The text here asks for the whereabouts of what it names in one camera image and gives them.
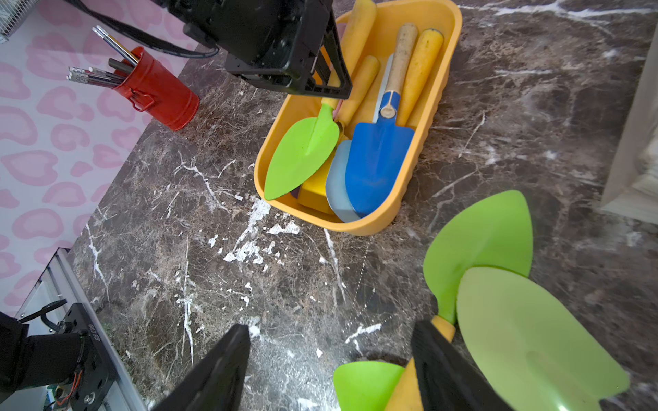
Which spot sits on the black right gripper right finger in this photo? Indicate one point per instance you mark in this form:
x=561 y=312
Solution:
x=446 y=380

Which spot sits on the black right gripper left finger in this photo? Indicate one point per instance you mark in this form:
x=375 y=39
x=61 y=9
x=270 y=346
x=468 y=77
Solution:
x=216 y=382

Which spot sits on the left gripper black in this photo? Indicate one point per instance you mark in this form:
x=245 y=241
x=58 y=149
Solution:
x=283 y=46

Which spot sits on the green pointed trowel yellow handle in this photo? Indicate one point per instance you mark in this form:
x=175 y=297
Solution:
x=309 y=142

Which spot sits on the blue shovel wooden handle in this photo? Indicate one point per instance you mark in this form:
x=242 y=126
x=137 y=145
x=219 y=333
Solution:
x=378 y=149

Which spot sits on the round green trowel yellow handle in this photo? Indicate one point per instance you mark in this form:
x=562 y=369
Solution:
x=377 y=385

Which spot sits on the pale green shovel wooden handle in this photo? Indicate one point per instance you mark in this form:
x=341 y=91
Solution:
x=534 y=353

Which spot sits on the light blue shovel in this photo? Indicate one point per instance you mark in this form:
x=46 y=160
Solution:
x=336 y=187

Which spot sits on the small yellow shovel yellow handle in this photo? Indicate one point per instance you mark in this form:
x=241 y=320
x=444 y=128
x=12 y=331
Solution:
x=423 y=58

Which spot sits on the narrow green trowel yellow handle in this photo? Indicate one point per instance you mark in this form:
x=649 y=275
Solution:
x=495 y=232

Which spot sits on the red pen cup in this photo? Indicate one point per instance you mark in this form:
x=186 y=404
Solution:
x=145 y=82

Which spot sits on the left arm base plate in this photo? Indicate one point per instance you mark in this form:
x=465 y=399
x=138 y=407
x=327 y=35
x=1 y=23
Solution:
x=94 y=372

